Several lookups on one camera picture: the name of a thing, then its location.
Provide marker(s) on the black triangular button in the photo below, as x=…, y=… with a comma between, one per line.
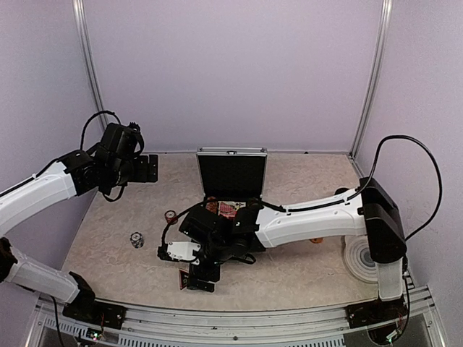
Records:
x=184, y=279

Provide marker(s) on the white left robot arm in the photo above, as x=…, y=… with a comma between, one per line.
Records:
x=71, y=175

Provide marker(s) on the red playing card deck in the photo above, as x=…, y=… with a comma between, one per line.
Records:
x=229, y=209

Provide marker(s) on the black white chip stack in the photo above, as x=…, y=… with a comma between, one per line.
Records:
x=137, y=240

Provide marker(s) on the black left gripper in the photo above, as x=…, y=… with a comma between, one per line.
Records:
x=142, y=175

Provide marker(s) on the red poker chip stack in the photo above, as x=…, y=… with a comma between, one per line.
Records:
x=171, y=217

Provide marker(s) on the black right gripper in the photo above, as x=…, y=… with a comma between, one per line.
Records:
x=211, y=274

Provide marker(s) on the orange round button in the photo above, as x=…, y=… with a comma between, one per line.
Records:
x=317, y=240

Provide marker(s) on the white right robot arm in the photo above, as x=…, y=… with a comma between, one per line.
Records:
x=366, y=217

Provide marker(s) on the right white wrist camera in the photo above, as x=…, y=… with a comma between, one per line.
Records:
x=183, y=251

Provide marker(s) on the aluminium poker chip case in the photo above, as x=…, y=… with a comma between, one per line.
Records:
x=232, y=174

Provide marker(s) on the grey striped plate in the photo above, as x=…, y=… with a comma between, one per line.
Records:
x=357, y=259

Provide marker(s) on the red chip row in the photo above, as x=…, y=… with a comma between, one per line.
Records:
x=212, y=207

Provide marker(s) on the dark green mug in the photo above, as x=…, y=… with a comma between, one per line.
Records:
x=344, y=192

